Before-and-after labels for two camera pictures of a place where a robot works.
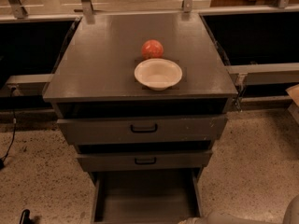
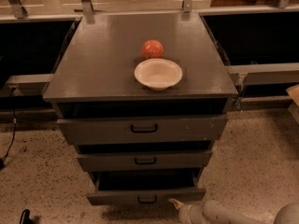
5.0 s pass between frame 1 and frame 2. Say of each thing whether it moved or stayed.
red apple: stayed
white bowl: stayed
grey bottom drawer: moved
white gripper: moved
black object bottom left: stayed
